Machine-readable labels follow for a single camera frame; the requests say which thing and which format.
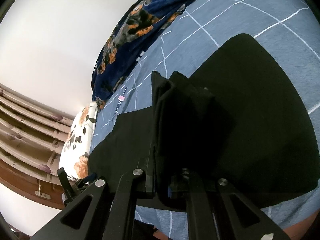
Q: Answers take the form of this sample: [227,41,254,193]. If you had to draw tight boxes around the white floral pillow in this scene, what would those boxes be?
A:
[59,102,98,181]

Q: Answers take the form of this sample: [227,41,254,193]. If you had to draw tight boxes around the metal latch bracket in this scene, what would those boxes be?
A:
[35,180,51,200]

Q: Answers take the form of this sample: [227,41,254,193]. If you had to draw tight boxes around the blue grid-pattern bedsheet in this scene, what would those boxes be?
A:
[90,0,319,239]

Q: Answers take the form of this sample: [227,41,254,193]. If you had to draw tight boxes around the navy dog-print blanket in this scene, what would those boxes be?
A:
[91,0,195,109]

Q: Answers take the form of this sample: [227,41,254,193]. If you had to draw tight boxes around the black pants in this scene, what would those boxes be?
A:
[88,34,319,208]

